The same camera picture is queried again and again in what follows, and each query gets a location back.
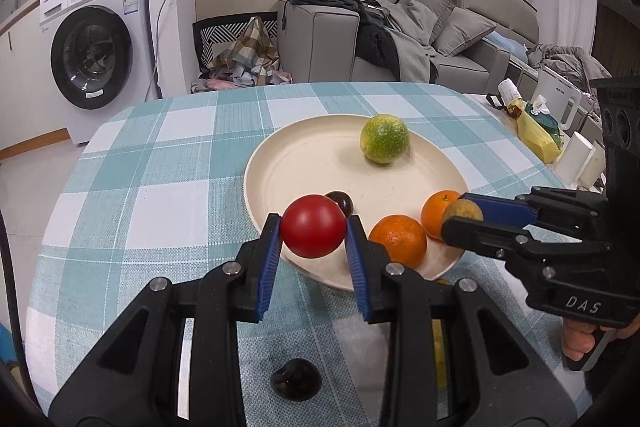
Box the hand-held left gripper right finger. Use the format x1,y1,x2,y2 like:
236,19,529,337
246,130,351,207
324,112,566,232
345,214,591,427

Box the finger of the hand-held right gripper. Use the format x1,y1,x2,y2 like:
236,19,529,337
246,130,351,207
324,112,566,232
441,216,612,261
459,187,609,240

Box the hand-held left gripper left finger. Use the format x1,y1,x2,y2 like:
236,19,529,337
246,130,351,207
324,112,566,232
47,213,283,427

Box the brown round longan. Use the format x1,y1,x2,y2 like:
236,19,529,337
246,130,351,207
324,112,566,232
442,199,484,228

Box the orange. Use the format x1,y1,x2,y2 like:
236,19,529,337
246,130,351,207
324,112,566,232
421,190,463,240
369,215,428,270

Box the large red tomato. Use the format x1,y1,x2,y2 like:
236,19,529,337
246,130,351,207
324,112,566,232
279,194,348,259

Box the dark purple plum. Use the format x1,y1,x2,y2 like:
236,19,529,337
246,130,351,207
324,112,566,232
324,190,355,217
270,358,322,402

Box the cream round plate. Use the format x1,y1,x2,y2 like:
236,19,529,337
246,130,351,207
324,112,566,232
243,114,471,292

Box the green yellow citrus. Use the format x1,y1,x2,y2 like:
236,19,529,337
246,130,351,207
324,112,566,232
360,114,412,164

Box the person's right hand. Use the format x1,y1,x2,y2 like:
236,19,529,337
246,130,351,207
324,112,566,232
560,318,596,362

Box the yellow plastic bag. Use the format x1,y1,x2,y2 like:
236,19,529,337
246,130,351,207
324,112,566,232
516,107,565,164

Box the white cups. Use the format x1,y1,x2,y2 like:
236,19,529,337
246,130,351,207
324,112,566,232
555,132,608,188

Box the green tissue pack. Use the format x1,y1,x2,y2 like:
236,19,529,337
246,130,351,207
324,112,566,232
530,96,563,135

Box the yellow guava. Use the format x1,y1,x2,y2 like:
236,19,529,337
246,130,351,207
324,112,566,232
432,322,447,390

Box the white labelled bottle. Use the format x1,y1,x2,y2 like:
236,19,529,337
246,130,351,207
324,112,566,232
486,78,523,115

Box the white electric kettle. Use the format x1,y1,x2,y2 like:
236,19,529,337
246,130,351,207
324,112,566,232
532,69,583,130

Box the grey clothes pile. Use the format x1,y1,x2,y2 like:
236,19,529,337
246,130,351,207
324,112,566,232
525,44,611,80

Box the grey cushion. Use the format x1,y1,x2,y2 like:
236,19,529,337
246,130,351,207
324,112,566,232
400,0,458,45
432,7,498,58

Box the grey garment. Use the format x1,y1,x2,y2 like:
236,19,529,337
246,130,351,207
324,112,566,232
385,2,438,84

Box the pale clothes pile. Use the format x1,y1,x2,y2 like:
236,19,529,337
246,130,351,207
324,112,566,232
190,67,293,94

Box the dark jacket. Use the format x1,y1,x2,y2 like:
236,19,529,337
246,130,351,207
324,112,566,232
283,0,401,80

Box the plaid cloth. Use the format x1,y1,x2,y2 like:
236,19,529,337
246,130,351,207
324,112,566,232
207,17,281,82

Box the grey sofa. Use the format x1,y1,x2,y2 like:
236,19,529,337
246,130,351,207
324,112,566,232
277,0,541,85

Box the black laundry basket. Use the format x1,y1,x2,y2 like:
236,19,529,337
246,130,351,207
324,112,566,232
192,13,281,78

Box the white washing machine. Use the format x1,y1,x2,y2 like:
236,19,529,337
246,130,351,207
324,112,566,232
39,0,161,145

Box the white kitchen cabinet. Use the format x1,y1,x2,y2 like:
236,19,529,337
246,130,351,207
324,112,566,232
0,2,68,152

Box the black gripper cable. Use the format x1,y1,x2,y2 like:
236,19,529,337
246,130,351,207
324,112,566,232
0,207,31,388

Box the grey hanging cable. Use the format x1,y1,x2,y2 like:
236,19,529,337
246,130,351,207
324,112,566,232
147,0,191,100

